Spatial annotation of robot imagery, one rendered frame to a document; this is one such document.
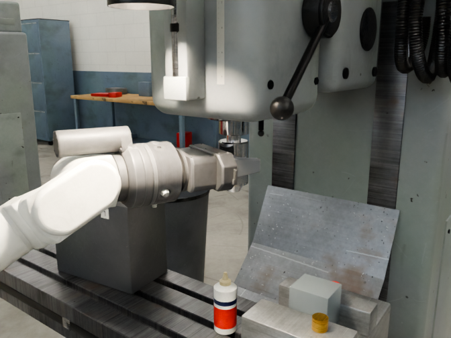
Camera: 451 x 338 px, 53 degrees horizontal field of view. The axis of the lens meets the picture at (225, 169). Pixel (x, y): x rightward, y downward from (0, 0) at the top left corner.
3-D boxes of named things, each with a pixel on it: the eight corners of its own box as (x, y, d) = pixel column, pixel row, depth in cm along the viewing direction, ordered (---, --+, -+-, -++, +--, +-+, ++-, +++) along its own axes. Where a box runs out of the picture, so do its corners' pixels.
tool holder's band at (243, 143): (212, 147, 70) (212, 140, 70) (232, 143, 74) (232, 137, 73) (235, 151, 67) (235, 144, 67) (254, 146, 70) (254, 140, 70)
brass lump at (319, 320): (323, 335, 59) (324, 323, 59) (308, 330, 61) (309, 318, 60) (330, 327, 61) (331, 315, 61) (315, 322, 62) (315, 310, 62)
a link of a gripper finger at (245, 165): (257, 174, 71) (223, 178, 68) (258, 154, 70) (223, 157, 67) (263, 176, 70) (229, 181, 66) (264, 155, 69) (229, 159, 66)
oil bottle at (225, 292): (227, 338, 77) (227, 279, 75) (209, 330, 79) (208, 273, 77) (241, 327, 80) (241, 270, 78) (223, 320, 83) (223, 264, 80)
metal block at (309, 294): (325, 336, 64) (328, 298, 62) (287, 323, 67) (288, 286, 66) (339, 320, 68) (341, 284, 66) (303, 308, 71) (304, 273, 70)
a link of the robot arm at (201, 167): (238, 142, 63) (159, 150, 57) (237, 208, 65) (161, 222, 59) (196, 130, 74) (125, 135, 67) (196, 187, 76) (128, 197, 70)
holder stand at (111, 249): (131, 295, 91) (126, 200, 86) (56, 271, 102) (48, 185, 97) (168, 271, 101) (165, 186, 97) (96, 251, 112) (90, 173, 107)
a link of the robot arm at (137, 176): (158, 210, 60) (70, 224, 54) (131, 199, 69) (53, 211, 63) (151, 124, 59) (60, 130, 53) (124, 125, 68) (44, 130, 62)
